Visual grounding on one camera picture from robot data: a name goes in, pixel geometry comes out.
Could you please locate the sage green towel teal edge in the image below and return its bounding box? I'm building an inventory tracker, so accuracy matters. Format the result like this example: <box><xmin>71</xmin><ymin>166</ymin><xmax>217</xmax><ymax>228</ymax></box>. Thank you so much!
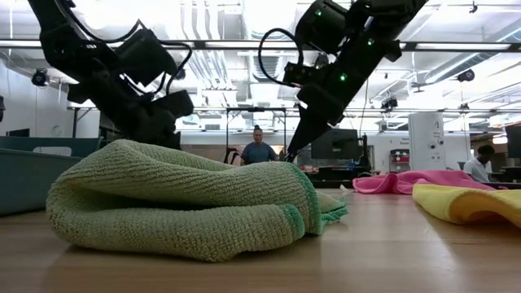
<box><xmin>46</xmin><ymin>138</ymin><xmax>349</xmax><ymax>263</ymax></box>

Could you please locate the person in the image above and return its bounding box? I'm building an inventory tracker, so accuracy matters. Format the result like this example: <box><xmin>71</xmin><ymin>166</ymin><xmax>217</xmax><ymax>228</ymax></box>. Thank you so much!
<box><xmin>239</xmin><ymin>125</ymin><xmax>280</xmax><ymax>166</ymax></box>
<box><xmin>462</xmin><ymin>144</ymin><xmax>496</xmax><ymax>183</ymax></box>

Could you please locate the yellow microfiber towel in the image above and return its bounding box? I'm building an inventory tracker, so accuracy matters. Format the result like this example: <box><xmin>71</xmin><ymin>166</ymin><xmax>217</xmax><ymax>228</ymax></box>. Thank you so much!
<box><xmin>411</xmin><ymin>182</ymin><xmax>521</xmax><ymax>228</ymax></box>

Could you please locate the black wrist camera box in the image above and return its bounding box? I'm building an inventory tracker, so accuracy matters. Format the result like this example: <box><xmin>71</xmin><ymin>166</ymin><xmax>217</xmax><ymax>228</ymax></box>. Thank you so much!
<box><xmin>156</xmin><ymin>90</ymin><xmax>195</xmax><ymax>119</ymax></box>
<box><xmin>283</xmin><ymin>61</ymin><xmax>321</xmax><ymax>87</ymax></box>

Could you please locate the teal plastic bin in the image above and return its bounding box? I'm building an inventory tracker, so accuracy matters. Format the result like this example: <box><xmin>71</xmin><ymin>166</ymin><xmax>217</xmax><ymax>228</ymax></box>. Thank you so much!
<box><xmin>0</xmin><ymin>136</ymin><xmax>103</xmax><ymax>216</ymax></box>

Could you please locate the silver ventilation duct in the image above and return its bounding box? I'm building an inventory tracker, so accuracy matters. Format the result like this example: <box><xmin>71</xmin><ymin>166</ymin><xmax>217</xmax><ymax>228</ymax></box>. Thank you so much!
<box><xmin>239</xmin><ymin>0</ymin><xmax>298</xmax><ymax>41</ymax></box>

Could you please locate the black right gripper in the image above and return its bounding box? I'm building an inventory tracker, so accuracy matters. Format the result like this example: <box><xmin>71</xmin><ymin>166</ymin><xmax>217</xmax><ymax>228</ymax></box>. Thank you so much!
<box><xmin>286</xmin><ymin>56</ymin><xmax>370</xmax><ymax>163</ymax></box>

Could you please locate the pink microfiber towel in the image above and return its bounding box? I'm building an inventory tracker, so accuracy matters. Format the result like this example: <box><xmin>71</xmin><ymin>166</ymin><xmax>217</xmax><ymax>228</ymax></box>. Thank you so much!
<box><xmin>352</xmin><ymin>169</ymin><xmax>508</xmax><ymax>195</ymax></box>

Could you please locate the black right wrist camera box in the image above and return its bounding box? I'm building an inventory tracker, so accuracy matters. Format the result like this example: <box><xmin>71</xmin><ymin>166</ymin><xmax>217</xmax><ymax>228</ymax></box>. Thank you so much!
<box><xmin>283</xmin><ymin>61</ymin><xmax>321</xmax><ymax>87</ymax></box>

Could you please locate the black metal table frame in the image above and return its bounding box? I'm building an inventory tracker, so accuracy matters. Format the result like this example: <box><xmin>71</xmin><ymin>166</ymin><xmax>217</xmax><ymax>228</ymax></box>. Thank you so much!
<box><xmin>309</xmin><ymin>177</ymin><xmax>521</xmax><ymax>190</ymax></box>

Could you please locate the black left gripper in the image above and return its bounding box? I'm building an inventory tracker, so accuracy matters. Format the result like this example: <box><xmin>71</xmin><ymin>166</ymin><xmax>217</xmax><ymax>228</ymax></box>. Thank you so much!
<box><xmin>95</xmin><ymin>77</ymin><xmax>182</xmax><ymax>151</ymax></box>

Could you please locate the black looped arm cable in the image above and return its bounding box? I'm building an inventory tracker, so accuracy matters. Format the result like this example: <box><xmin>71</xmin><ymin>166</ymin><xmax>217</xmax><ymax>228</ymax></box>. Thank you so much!
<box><xmin>258</xmin><ymin>27</ymin><xmax>304</xmax><ymax>89</ymax></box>

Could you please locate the white machine with knobs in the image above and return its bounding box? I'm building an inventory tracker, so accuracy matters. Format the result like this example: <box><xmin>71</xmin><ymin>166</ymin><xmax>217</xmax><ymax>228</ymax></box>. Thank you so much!
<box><xmin>408</xmin><ymin>112</ymin><xmax>447</xmax><ymax>172</ymax></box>

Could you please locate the black horizontal crossbar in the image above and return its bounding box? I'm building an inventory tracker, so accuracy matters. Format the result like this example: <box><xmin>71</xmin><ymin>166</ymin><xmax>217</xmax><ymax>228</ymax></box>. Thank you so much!
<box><xmin>0</xmin><ymin>39</ymin><xmax>521</xmax><ymax>53</ymax></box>

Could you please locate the black monitor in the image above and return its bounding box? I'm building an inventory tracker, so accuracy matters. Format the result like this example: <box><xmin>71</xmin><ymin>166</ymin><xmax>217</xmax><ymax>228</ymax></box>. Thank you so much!
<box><xmin>504</xmin><ymin>124</ymin><xmax>521</xmax><ymax>160</ymax></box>
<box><xmin>311</xmin><ymin>129</ymin><xmax>360</xmax><ymax>160</ymax></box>

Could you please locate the shelf with red bins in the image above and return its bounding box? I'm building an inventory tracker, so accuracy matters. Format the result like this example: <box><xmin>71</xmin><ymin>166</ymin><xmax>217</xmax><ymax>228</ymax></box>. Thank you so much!
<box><xmin>388</xmin><ymin>148</ymin><xmax>411</xmax><ymax>175</ymax></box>

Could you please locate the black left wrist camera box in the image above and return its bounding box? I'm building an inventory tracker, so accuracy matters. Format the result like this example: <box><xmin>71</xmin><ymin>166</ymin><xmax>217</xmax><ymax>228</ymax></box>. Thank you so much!
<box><xmin>156</xmin><ymin>90</ymin><xmax>195</xmax><ymax>119</ymax></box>

